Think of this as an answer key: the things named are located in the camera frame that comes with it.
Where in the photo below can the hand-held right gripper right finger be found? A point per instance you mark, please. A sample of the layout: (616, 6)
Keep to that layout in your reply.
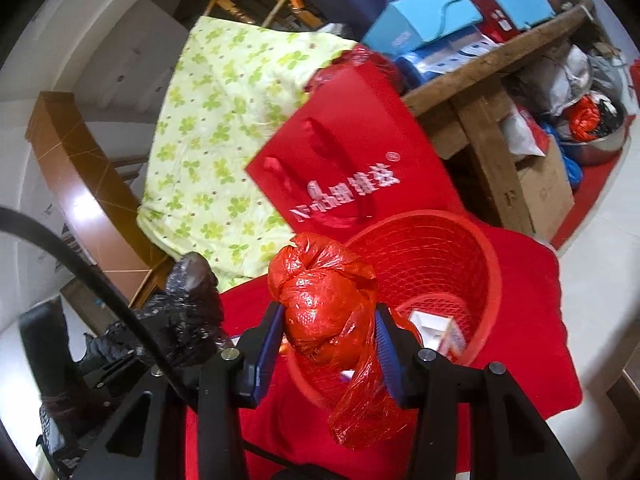
(387, 345)

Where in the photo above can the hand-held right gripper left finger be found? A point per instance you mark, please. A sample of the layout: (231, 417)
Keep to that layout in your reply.
(262, 355)

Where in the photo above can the black plastic bag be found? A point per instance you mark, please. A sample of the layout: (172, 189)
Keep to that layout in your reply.
(185, 310)

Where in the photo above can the red mesh plastic basket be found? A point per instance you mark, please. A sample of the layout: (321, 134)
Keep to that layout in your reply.
(440, 260)

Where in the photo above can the white carton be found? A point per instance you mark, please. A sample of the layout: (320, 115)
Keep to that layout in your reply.
(435, 332)

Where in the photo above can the red fleece blanket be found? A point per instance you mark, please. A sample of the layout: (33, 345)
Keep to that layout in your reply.
(525, 310)

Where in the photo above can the brown wooden cabinet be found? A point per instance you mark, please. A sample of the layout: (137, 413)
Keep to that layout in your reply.
(75, 175)

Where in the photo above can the red paper gift bag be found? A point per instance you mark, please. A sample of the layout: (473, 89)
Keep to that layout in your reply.
(350, 135)

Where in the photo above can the brown cardboard box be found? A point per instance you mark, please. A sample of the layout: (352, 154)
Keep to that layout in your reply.
(545, 190)

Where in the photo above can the green clover print sheet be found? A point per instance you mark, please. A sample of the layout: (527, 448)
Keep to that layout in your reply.
(210, 135)

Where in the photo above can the rough wooden table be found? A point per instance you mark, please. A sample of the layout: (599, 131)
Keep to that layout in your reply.
(480, 125)

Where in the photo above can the white and red bag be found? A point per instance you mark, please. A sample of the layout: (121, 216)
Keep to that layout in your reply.
(520, 132)

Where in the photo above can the blue plastic bag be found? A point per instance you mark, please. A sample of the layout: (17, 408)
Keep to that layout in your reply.
(570, 165)

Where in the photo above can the red floor mat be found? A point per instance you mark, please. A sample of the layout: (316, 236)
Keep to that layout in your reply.
(595, 180)

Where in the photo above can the metal basin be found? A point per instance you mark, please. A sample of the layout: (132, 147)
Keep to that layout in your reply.
(600, 147)

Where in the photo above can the blue and white pack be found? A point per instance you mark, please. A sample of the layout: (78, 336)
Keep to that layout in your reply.
(450, 55)

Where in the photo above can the orange red plastic bag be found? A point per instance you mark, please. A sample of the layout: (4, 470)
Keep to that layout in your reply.
(587, 117)

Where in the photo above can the white plastic bag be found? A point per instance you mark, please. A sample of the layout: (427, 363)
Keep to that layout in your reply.
(555, 80)

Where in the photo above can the light blue cardboard box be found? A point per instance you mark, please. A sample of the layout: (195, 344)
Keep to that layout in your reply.
(425, 15)

